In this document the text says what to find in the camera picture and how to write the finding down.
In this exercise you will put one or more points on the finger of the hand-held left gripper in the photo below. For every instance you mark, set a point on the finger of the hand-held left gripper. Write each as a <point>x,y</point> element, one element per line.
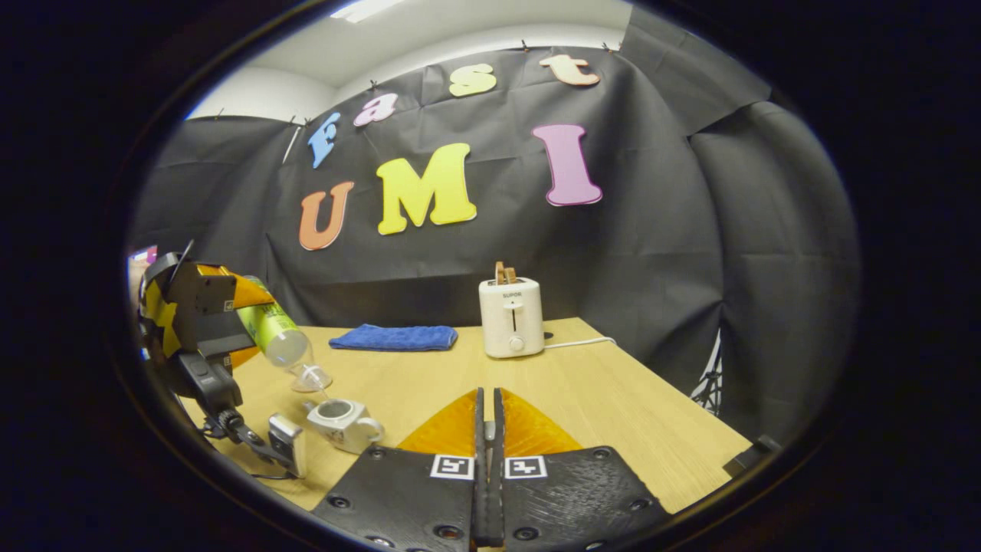
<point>222,333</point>
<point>201,295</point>

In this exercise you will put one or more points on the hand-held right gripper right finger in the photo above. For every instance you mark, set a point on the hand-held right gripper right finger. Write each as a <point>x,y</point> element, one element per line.
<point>575,498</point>

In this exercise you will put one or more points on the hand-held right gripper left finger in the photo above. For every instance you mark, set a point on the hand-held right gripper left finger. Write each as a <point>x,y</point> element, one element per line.
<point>406,498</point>

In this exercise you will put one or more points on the green label water bottle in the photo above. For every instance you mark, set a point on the green label water bottle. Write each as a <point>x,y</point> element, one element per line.
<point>280,337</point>

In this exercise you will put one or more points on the white ceramic teacup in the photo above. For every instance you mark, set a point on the white ceramic teacup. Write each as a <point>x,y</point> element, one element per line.
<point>341,425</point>

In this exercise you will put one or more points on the blue folded towel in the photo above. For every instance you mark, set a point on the blue folded towel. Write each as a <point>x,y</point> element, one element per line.
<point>395,337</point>

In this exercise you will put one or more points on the white lattice panel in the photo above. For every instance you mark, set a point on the white lattice panel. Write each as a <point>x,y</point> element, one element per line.
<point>709,376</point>

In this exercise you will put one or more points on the dark block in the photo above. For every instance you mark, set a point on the dark block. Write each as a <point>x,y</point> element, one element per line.
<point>755,456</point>

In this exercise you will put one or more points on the white toaster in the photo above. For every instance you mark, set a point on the white toaster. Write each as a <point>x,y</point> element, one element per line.
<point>512,318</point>

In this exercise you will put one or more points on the bread slice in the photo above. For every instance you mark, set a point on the bread slice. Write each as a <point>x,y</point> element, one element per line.
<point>506,274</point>

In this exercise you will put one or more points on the ceiling light panel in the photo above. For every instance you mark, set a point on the ceiling light panel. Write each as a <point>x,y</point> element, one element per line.
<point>366,8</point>

